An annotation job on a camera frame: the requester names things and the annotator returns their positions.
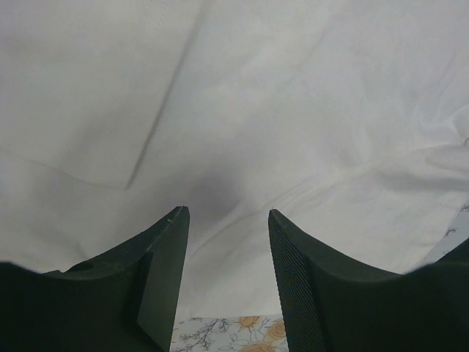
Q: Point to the white t shirt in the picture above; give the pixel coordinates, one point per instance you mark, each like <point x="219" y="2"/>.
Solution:
<point x="349" y="117"/>

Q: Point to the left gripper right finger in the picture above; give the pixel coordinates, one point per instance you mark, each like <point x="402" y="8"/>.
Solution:
<point x="332" y="302"/>

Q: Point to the floral patterned table mat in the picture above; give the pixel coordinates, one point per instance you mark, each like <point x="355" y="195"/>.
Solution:
<point x="267" y="333"/>

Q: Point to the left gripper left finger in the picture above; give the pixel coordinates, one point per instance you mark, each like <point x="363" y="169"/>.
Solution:
<point x="124" y="299"/>

